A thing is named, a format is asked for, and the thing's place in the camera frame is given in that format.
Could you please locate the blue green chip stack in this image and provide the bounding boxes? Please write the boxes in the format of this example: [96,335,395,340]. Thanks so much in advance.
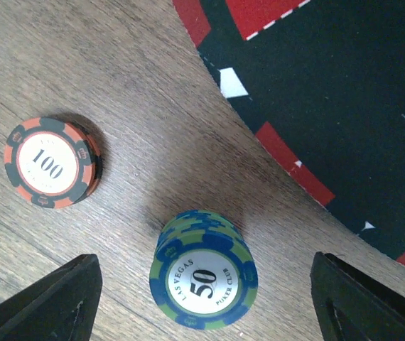
[149,210,259,330]

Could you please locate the orange black chip stack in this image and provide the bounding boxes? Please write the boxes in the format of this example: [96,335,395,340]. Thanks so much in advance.
[4,117,103,209]

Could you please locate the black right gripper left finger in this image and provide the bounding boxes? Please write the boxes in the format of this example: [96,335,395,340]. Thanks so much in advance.
[0,254,102,340]

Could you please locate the round red black poker mat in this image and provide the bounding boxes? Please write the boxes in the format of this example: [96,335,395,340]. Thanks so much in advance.
[173,1,405,265]

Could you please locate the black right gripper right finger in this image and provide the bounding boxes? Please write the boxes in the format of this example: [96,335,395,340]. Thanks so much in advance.
[310,251,405,340]

